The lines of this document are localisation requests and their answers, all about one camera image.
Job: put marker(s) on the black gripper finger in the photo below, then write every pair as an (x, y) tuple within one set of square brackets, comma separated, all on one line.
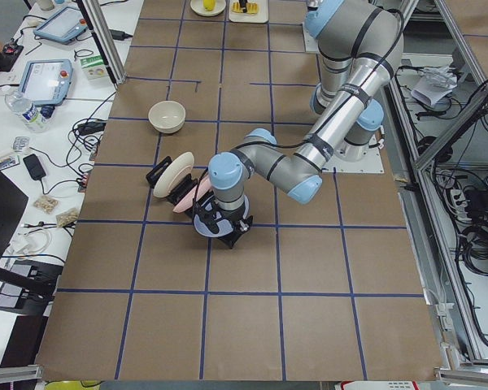
[(242, 6)]

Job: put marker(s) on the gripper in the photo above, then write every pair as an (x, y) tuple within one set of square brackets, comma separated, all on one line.
[(233, 214)]

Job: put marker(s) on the blue plate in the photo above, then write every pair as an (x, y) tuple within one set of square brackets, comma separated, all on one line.
[(219, 229)]

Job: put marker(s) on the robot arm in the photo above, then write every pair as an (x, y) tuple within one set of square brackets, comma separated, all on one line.
[(372, 39)]

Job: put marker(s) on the cream round plate with lemon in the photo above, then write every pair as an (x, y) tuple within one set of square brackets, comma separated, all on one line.
[(197, 7)]

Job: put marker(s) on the pink plate in rack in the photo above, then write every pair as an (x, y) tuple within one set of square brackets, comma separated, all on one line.
[(195, 193)]

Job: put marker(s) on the cream plate in rack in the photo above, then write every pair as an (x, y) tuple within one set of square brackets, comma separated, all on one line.
[(174, 174)]

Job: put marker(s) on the black dish rack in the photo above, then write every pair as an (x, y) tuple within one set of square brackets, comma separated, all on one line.
[(175, 195)]

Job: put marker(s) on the white rectangular tray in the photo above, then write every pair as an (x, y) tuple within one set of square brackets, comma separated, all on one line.
[(260, 18)]

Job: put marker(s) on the yellow lemon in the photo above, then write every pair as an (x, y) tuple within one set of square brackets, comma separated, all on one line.
[(209, 5)]

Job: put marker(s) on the cream bowl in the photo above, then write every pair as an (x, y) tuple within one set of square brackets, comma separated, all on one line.
[(167, 117)]

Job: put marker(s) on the green white box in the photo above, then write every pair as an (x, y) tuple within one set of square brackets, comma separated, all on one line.
[(93, 67)]

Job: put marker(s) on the far teach pendant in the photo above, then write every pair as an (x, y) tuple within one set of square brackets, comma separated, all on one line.
[(62, 27)]

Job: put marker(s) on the teach pendant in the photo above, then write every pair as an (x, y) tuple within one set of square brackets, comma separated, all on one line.
[(46, 82), (62, 27)]

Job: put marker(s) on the black power adapter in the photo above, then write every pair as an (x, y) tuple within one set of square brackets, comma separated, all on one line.
[(34, 167)]

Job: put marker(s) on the crumpled paper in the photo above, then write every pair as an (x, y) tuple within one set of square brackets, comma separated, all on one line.
[(434, 84)]

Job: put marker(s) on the near teach pendant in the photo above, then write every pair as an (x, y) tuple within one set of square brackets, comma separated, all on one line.
[(46, 82)]

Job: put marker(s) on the plastic water bottle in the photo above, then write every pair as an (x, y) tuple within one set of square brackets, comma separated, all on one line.
[(26, 111)]

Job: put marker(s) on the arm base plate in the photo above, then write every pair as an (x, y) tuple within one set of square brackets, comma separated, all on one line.
[(310, 39), (362, 159)]

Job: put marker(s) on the aluminium frame post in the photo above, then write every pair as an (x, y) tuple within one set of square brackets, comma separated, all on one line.
[(97, 24)]

